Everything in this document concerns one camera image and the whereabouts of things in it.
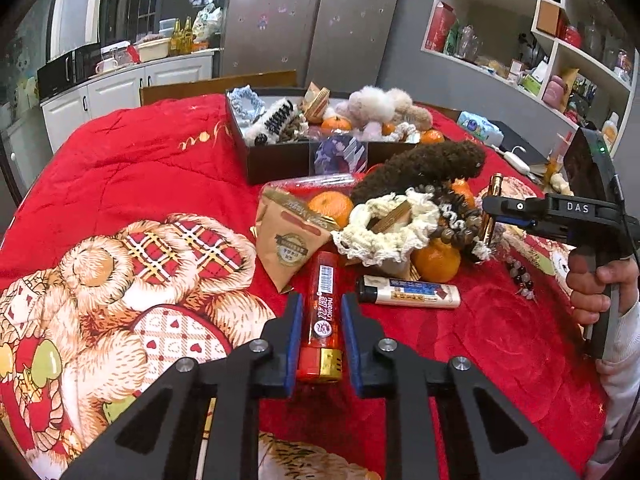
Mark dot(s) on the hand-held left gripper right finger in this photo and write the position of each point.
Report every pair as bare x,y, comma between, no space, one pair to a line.
349,340

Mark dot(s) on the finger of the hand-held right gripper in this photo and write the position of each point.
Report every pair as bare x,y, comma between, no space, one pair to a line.
520,205
515,221

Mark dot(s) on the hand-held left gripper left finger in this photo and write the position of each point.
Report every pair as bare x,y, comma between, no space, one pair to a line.
292,340

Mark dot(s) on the gold lighter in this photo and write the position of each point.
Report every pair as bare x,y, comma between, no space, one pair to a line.
490,230

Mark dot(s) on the large red lighter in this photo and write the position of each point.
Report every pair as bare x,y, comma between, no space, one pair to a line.
322,310

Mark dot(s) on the black box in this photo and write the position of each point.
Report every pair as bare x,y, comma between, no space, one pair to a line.
275,160

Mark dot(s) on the person's right forearm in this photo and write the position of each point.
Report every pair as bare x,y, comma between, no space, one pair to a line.
622,385

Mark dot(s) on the person's right hand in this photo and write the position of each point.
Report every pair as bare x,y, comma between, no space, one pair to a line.
587,290

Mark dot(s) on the white lighter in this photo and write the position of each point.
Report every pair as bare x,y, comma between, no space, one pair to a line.
410,292

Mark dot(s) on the blue tissue pack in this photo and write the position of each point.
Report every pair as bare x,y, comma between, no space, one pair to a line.
479,127

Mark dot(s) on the triangular brown paper packet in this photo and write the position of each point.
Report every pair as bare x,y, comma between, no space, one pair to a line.
287,245

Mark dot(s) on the brown fuzzy hair claw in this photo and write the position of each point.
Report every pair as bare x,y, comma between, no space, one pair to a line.
420,165

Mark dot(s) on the cream lace scrunchie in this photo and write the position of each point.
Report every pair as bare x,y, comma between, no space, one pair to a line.
360,230

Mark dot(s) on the pink bag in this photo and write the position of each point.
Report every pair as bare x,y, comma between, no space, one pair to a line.
553,92

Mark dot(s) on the white lace scrunchie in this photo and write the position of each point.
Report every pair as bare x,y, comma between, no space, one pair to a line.
405,132

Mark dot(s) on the beige plush bear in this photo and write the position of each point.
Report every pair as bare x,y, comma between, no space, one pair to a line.
412,110

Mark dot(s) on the small orange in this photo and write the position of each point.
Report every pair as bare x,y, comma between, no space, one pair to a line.
388,129

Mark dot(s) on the clear plastic packet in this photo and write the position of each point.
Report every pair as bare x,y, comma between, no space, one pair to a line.
300,185

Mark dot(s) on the pink fluffy plush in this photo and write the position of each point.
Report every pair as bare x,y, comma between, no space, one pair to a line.
375,105

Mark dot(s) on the purple patterned scrunchie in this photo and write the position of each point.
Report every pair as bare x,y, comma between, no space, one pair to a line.
335,155

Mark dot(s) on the white shelf unit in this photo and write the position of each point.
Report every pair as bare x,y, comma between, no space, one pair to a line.
500,20

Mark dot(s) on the red box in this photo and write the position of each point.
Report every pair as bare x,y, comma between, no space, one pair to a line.
440,27

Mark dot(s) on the brown knit scrunchie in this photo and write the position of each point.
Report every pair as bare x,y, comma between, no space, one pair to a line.
292,130

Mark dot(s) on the white fuzzy hair claw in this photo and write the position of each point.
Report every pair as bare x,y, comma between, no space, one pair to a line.
270,122

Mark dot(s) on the brown paper packets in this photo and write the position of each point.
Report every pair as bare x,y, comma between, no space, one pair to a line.
316,102

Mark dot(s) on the red printed blanket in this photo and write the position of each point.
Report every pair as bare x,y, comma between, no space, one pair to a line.
150,160

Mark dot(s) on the blue scrunchie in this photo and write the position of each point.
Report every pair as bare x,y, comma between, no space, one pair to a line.
247,102

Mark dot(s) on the wooden chair back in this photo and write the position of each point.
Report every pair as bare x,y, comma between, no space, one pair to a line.
215,87

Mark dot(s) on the silver refrigerator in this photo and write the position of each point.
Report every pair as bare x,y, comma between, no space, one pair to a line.
310,20

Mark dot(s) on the white kitchen cabinet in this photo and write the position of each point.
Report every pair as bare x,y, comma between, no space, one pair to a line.
125,90

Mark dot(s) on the yellow bottle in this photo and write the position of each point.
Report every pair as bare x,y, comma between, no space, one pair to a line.
187,37
175,40

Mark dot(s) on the beige basin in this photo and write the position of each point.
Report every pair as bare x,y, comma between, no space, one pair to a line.
152,49

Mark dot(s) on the white plastic bag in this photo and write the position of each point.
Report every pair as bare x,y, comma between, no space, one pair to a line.
207,22

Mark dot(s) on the black microwave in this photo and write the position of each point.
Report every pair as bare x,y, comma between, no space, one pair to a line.
65,72

